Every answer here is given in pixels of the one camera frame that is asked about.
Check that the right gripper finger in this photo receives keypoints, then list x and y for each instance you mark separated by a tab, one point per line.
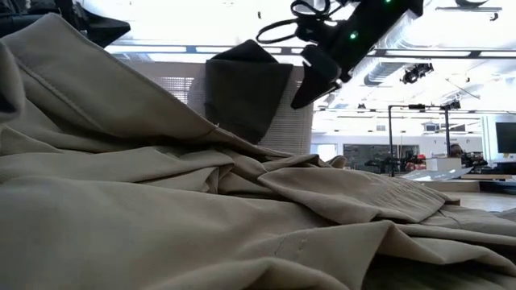
306	96

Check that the dark grey garment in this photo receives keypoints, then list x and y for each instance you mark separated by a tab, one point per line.
242	92

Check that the khaki beige trousers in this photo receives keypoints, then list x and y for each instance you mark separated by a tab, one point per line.
161	221

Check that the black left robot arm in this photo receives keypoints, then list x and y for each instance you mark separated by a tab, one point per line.
109	30

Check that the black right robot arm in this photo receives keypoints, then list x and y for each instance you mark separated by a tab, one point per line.
375	24

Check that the black background robot equipment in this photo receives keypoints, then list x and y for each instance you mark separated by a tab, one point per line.
403	163

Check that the grey horizontal rig beam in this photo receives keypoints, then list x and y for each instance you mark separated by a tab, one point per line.
443	52

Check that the white plastic sheet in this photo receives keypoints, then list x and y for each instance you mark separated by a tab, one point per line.
435	174

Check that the white box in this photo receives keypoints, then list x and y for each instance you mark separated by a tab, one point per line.
443	164

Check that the person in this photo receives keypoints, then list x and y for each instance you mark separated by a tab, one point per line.
456	150

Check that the wooden background table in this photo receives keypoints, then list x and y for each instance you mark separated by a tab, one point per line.
488	176

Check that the silver ceiling duct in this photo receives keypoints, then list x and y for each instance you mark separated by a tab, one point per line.
383	72

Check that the black ceiling-hung camera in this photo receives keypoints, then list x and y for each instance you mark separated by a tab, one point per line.
415	73

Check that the black metal frame stand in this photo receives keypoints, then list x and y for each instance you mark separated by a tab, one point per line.
390	141

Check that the dark wall monitor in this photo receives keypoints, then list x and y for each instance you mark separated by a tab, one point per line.
506	137

